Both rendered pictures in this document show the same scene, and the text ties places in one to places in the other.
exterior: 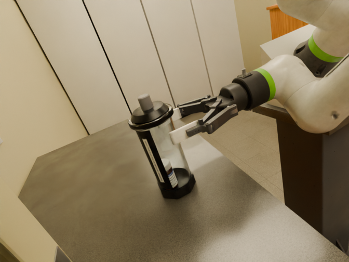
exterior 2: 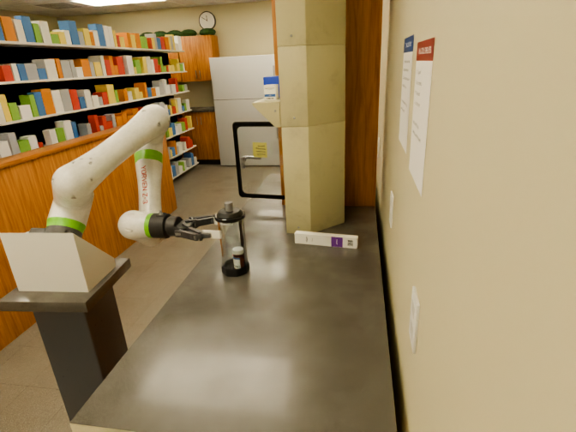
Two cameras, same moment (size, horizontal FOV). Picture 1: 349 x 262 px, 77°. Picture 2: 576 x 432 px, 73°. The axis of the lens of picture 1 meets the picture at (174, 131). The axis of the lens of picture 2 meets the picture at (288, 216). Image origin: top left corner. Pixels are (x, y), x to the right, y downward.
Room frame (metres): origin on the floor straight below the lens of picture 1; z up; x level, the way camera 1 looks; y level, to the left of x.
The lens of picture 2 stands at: (1.58, 0.73, 1.65)
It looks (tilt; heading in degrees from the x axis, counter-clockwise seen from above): 21 degrees down; 203
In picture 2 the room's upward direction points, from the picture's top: 3 degrees counter-clockwise
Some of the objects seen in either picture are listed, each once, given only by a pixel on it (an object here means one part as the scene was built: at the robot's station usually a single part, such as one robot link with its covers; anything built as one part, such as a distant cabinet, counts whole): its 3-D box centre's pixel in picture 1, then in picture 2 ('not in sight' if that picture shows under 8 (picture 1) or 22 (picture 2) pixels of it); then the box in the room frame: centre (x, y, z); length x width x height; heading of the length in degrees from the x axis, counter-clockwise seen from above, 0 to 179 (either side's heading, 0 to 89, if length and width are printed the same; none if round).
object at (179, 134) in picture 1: (185, 132); not in sight; (0.43, -0.02, 1.11); 0.07 x 0.01 x 0.03; 102
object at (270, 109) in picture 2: not in sight; (274, 110); (-0.03, 0.01, 1.46); 0.32 x 0.12 x 0.10; 12
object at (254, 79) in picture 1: (247, 90); (162, 225); (0.54, -0.22, 1.12); 0.09 x 0.06 x 0.12; 12
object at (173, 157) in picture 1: (164, 151); (232, 241); (0.48, 0.04, 1.06); 0.11 x 0.11 x 0.21
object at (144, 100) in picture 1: (148, 108); (229, 211); (0.48, 0.04, 1.18); 0.09 x 0.09 x 0.07
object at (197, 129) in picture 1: (199, 130); not in sight; (0.42, -0.05, 1.11); 0.05 x 0.03 x 0.01; 102
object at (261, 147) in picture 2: not in sight; (263, 161); (-0.18, -0.14, 1.19); 0.30 x 0.01 x 0.40; 95
